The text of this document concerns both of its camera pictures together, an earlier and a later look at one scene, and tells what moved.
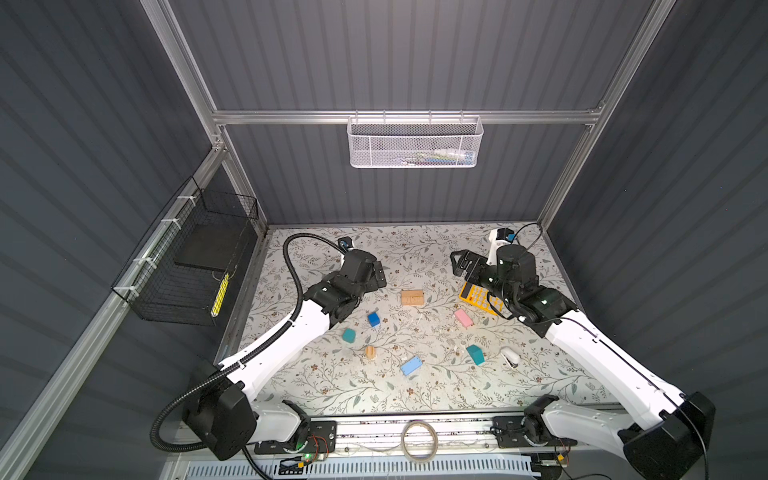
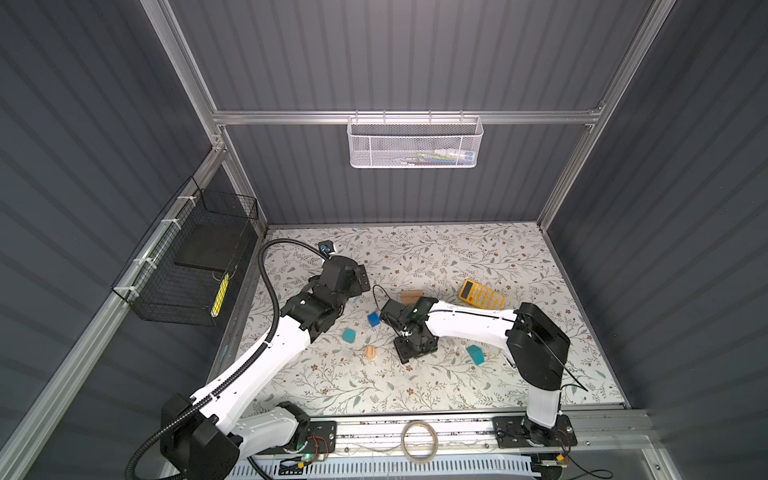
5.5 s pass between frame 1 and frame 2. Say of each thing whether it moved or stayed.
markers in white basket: stayed
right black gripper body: moved
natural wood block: stayed
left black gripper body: moved
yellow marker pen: stayed
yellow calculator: stayed
